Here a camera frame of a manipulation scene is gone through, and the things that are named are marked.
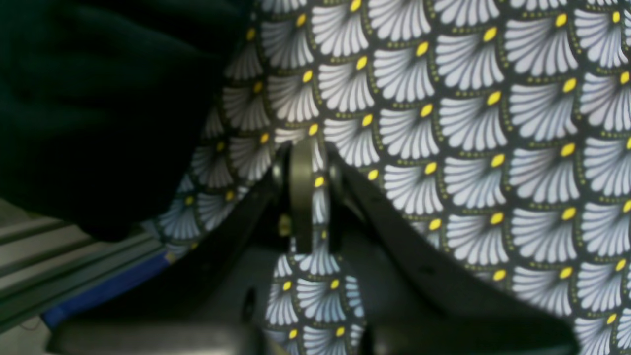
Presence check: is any dark navy T-shirt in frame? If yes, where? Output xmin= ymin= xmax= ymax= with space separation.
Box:
xmin=0 ymin=0 xmax=254 ymax=241

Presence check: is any fan-patterned table cloth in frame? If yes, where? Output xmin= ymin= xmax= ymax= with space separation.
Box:
xmin=144 ymin=0 xmax=631 ymax=355

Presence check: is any aluminium table frame rail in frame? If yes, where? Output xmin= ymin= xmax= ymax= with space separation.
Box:
xmin=0 ymin=217 xmax=165 ymax=332

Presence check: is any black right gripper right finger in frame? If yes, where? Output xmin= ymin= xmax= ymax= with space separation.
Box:
xmin=325 ymin=148 xmax=579 ymax=355

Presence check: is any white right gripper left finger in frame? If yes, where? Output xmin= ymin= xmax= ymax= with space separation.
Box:
xmin=46 ymin=140 xmax=314 ymax=355

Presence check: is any blue table clamp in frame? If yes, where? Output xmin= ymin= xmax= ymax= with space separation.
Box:
xmin=40 ymin=251 xmax=172 ymax=329

